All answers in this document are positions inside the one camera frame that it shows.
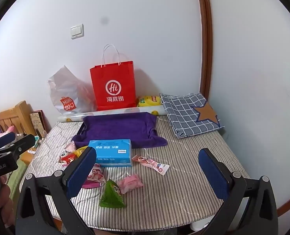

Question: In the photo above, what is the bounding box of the red paper bag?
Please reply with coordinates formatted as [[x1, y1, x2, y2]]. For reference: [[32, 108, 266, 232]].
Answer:
[[90, 44, 137, 111]]

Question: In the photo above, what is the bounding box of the magenta snack packet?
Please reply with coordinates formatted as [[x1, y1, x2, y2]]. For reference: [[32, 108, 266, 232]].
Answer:
[[82, 179, 101, 189]]

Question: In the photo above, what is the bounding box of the printed paper roll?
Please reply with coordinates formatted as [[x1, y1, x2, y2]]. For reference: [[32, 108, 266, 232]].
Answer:
[[57, 105, 165, 123]]

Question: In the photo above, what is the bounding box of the blue tissue pack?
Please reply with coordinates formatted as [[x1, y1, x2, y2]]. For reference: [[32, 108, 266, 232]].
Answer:
[[88, 139, 132, 167]]

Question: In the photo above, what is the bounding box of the small pink pillow snack packet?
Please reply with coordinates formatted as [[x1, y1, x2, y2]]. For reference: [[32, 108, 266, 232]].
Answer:
[[117, 173, 143, 194]]

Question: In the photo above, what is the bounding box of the yellow triangular snack packet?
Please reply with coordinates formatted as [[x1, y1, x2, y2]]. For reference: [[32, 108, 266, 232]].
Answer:
[[74, 146, 89, 157]]

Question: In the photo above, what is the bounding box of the green triangular snack packet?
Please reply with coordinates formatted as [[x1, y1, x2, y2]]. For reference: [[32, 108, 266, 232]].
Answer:
[[99, 179, 126, 208]]

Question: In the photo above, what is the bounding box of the long pink snack packet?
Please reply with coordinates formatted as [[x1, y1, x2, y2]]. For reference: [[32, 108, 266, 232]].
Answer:
[[132, 155, 170, 176]]

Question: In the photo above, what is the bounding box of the pink white snack packet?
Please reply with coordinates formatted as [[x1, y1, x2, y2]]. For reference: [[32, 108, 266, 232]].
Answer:
[[85, 163, 106, 185]]

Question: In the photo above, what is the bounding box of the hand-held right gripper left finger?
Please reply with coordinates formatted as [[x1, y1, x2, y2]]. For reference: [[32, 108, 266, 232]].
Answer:
[[15, 146, 97, 235]]

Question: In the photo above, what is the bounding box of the green bedding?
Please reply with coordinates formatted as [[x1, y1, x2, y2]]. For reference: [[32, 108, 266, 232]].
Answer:
[[6, 162, 28, 199]]

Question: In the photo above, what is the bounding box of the checked cloth with star patch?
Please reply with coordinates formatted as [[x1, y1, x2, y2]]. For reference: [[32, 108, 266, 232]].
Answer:
[[159, 92, 225, 139]]

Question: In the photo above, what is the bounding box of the red snack packet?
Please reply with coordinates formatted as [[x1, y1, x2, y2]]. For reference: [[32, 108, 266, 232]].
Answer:
[[59, 150, 75, 164]]

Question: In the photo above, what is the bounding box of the striped mattress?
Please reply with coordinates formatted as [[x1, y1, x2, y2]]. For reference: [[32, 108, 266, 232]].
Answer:
[[19, 114, 251, 232]]

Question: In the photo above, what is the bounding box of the pink plush toy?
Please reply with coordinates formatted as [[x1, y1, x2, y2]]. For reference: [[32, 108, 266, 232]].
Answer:
[[0, 126, 15, 140]]

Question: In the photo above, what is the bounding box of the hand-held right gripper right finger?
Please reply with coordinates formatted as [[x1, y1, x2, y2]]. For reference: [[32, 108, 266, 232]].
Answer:
[[198, 148, 279, 235]]

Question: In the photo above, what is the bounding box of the pink panda print snack packet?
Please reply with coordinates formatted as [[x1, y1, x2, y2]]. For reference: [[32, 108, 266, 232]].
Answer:
[[65, 141, 77, 153]]

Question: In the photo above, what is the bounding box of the brown wooden door frame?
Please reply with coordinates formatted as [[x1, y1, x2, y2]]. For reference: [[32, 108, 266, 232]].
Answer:
[[196, 0, 213, 101]]

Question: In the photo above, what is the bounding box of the white plastic bag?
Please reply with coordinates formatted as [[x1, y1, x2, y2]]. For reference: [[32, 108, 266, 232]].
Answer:
[[47, 65, 97, 115]]

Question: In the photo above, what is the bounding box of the yellow snack bag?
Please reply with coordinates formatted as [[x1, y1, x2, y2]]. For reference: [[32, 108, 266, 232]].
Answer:
[[137, 95, 162, 108]]

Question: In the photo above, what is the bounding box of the white light switch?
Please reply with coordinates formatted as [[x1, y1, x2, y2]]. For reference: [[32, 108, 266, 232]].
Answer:
[[71, 24, 85, 40]]

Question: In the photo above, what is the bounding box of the purple towel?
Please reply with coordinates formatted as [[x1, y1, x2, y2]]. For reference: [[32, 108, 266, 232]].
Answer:
[[72, 112, 168, 149]]

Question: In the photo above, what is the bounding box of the wooden nightstand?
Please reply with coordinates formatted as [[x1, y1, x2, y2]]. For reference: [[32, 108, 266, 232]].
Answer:
[[20, 149, 38, 164]]

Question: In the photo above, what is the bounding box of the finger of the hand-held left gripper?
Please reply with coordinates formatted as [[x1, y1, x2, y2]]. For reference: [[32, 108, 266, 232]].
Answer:
[[11, 134, 35, 161], [0, 132, 16, 151]]

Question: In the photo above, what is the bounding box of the person's left hand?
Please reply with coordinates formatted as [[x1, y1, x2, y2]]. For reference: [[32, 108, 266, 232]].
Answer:
[[0, 176, 13, 228]]

